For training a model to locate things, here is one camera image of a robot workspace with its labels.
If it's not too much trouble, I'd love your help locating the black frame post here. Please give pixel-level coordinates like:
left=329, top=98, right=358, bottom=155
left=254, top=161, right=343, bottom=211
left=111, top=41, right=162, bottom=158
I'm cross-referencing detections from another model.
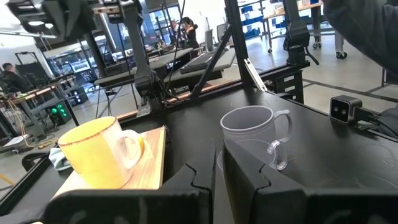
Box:
left=223, top=0, right=254, bottom=90

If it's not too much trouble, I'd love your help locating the small grey table camera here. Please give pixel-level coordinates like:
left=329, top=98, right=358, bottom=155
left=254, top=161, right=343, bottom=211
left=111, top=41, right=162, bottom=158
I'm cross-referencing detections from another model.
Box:
left=329, top=95, right=364, bottom=126

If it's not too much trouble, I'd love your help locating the computer tower with white lights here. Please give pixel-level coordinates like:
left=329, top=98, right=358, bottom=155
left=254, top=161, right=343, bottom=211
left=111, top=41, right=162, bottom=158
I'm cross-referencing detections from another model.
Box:
left=70, top=86, right=90, bottom=106

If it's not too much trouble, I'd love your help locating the black cabinet with white labels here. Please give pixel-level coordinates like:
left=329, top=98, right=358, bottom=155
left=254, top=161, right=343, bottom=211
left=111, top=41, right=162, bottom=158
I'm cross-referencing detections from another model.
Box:
left=270, top=70, right=305, bottom=104

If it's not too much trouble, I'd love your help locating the black camera cable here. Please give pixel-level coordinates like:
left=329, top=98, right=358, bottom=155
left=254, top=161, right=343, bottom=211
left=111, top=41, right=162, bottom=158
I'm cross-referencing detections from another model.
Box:
left=354, top=107, right=392, bottom=131

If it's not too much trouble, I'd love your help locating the grey desk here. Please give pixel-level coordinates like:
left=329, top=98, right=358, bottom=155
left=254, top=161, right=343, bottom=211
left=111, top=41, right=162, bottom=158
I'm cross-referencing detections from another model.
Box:
left=94, top=47, right=194, bottom=88
left=163, top=46, right=237, bottom=84

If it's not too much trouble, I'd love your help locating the light blue cloth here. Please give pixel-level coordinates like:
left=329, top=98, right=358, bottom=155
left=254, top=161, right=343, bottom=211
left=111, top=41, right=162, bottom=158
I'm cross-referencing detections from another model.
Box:
left=48, top=147, right=75, bottom=172

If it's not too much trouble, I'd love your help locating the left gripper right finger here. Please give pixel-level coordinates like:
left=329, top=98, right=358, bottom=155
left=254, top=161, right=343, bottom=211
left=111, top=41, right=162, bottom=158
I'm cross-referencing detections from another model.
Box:
left=222, top=138, right=398, bottom=224

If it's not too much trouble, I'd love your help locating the clear plastic cup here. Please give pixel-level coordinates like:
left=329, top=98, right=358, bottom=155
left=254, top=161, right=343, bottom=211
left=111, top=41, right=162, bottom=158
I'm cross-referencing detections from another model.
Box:
left=216, top=138, right=289, bottom=171

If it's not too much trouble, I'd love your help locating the black keyboard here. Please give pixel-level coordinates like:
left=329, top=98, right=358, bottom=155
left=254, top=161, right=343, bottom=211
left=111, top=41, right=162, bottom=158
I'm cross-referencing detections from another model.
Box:
left=179, top=52, right=218, bottom=75

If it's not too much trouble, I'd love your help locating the computer tower with green lights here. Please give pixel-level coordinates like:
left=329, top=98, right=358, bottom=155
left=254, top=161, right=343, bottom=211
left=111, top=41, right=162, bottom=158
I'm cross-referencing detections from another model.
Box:
left=48, top=98, right=73, bottom=126

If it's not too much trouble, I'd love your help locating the grey mug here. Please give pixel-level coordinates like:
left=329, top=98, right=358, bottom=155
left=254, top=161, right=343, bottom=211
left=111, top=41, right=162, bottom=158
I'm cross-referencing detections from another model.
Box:
left=220, top=105, right=294, bottom=162

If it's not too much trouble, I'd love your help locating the black diagonal frame strut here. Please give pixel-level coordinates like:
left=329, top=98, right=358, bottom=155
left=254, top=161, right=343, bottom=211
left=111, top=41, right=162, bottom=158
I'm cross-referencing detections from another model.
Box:
left=191, top=24, right=234, bottom=100

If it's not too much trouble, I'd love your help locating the yellow ceramic mug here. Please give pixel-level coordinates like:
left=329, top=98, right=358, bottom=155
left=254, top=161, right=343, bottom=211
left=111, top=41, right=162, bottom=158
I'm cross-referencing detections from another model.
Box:
left=57, top=116, right=146, bottom=190

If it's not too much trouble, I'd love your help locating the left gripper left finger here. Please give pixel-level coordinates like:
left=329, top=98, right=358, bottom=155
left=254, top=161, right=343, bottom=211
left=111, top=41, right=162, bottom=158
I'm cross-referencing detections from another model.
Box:
left=40, top=145, right=217, bottom=224

